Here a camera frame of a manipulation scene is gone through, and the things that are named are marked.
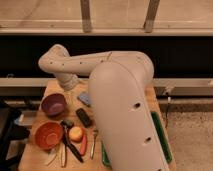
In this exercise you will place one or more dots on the black rectangular block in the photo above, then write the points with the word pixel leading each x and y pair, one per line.
pixel 84 118

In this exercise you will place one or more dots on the green plastic tray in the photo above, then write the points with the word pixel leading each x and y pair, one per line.
pixel 161 136

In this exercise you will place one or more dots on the orange carrot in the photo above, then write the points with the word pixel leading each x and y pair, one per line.
pixel 83 146

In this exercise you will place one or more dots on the left vertical metal post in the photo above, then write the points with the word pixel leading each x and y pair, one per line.
pixel 85 15

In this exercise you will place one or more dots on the orange bowl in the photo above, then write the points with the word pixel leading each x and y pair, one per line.
pixel 48 135

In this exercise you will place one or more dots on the black equipment at left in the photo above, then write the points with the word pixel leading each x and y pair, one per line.
pixel 9 131

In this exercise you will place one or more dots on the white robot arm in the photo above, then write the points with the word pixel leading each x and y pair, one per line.
pixel 116 87

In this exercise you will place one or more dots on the silver fork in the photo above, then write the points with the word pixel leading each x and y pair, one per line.
pixel 95 134

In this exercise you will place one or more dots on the vertical metal post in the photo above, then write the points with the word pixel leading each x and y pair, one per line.
pixel 85 15
pixel 150 16

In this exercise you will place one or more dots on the red yellow apple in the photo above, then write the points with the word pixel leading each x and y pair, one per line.
pixel 76 134

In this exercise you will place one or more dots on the blue sponge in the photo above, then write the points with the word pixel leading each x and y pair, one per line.
pixel 84 98

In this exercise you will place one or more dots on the right vertical metal post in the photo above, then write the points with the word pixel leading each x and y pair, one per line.
pixel 150 16

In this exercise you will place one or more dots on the wooden handled knife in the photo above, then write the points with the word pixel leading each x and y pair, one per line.
pixel 62 155

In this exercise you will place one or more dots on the purple bowl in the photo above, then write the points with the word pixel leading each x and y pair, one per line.
pixel 53 104

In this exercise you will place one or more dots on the grey metal rail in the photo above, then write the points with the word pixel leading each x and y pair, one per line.
pixel 177 86

